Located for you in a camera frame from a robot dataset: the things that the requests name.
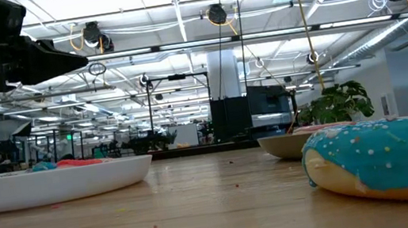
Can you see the large white plate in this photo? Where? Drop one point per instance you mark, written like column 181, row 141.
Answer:
column 58, row 186

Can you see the white board panel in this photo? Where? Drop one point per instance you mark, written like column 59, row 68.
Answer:
column 185, row 136

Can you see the dark large machine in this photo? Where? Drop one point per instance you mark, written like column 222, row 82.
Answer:
column 268, row 101

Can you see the green potted plant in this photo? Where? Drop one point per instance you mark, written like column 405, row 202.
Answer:
column 339, row 107

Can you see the blue donut with long sprinkles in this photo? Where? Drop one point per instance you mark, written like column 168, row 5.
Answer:
column 43, row 166

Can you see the black low bench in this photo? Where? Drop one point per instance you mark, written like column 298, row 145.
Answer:
column 205, row 148

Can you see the teal donut with round sprinkles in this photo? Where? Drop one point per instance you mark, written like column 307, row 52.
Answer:
column 385, row 152

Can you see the white pillar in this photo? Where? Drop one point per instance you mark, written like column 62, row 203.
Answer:
column 223, row 75

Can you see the silver ventilation duct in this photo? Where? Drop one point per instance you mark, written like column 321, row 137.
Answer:
column 377, row 39

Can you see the pale pink donut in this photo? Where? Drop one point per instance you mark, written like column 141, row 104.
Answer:
column 322, row 127

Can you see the beige bowl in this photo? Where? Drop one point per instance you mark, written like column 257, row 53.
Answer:
column 284, row 146

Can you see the long ceiling light bar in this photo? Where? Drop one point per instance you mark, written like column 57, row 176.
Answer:
column 257, row 35

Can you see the black cabinet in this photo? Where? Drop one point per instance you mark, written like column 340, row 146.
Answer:
column 230, row 118

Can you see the black frame rig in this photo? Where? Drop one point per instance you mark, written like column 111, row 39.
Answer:
column 149, row 105

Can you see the red frosted donut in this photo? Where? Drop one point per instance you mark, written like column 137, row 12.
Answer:
column 79, row 162

